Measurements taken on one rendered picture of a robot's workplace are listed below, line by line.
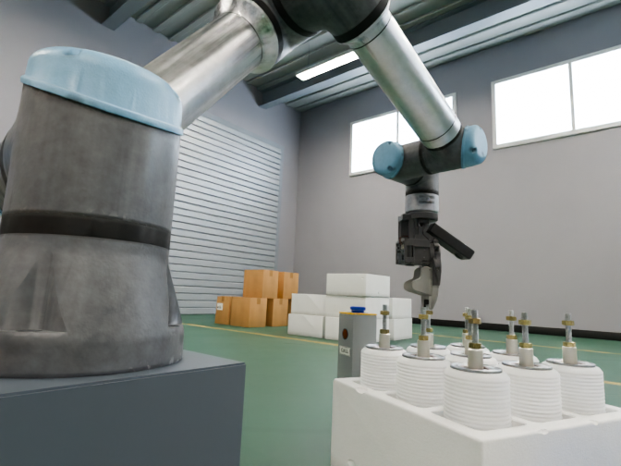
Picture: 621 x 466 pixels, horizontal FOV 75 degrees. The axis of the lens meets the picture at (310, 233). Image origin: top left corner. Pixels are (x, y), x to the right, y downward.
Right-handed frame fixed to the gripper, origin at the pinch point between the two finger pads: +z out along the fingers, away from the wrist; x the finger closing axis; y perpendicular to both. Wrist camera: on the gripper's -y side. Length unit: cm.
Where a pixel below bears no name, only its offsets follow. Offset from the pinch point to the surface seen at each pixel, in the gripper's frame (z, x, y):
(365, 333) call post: 8.0, -9.9, 12.6
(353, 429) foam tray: 24.4, 8.3, 18.3
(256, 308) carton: 15, -337, 60
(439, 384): 13.3, 19.9, 5.9
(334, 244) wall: -91, -614, -52
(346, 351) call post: 12.6, -11.1, 17.0
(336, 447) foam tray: 29.8, 2.6, 20.5
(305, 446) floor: 34.7, -12.2, 25.9
